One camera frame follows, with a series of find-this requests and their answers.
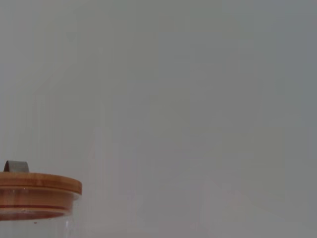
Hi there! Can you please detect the grey metal lid handle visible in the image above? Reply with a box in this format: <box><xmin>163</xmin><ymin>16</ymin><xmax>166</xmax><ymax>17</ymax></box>
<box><xmin>3</xmin><ymin>160</ymin><xmax>30</xmax><ymax>173</ymax></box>

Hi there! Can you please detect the glass water dispenser jar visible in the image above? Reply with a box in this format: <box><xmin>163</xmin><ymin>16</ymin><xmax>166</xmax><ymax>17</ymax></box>
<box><xmin>0</xmin><ymin>189</ymin><xmax>83</xmax><ymax>238</ymax></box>

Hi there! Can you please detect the round wooden jar lid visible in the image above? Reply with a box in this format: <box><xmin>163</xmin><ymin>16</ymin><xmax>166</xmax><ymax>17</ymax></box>
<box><xmin>0</xmin><ymin>172</ymin><xmax>83</xmax><ymax>222</ymax></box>

